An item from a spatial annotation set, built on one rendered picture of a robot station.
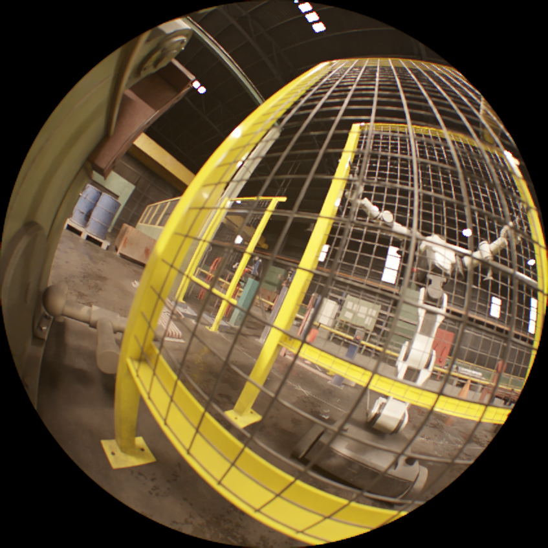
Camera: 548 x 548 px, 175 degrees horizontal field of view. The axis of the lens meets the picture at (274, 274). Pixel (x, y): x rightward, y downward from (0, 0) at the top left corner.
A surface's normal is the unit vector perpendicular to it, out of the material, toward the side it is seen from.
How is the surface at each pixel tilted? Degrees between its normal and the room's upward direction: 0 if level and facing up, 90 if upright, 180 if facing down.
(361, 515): 90
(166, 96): 90
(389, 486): 90
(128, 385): 90
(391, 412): 73
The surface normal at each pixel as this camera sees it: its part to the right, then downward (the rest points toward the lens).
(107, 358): 0.77, 0.26
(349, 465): -0.58, -0.37
